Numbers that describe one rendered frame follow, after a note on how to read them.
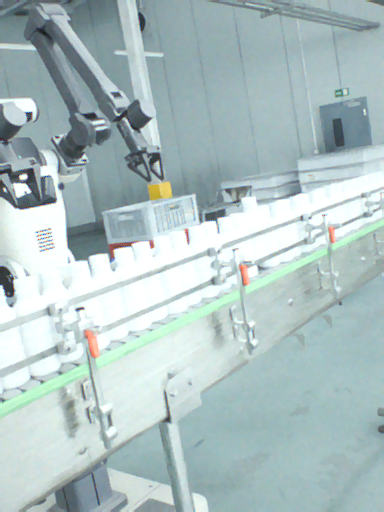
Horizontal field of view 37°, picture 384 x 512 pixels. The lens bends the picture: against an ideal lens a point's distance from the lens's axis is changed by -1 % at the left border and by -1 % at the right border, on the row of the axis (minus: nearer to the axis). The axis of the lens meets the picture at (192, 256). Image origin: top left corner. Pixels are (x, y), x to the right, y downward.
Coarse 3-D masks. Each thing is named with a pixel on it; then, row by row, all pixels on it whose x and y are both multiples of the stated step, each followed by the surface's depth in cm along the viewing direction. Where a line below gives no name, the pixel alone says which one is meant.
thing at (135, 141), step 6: (132, 132) 167; (138, 132) 169; (126, 138) 168; (132, 138) 167; (138, 138) 167; (144, 138) 169; (132, 144) 167; (138, 144) 167; (144, 144) 167; (132, 150) 165; (138, 150) 164; (144, 150) 166; (126, 156) 166; (132, 156) 167
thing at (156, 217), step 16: (128, 208) 377; (144, 208) 371; (160, 208) 382; (176, 208) 429; (192, 208) 416; (112, 224) 388; (128, 224) 382; (144, 224) 375; (160, 224) 381; (176, 224) 397; (192, 224) 413; (112, 240) 391; (128, 240) 384
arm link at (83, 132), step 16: (32, 32) 176; (48, 48) 177; (48, 64) 178; (64, 64) 178; (64, 80) 176; (64, 96) 178; (80, 96) 177; (80, 112) 175; (96, 112) 181; (80, 128) 175; (80, 144) 177
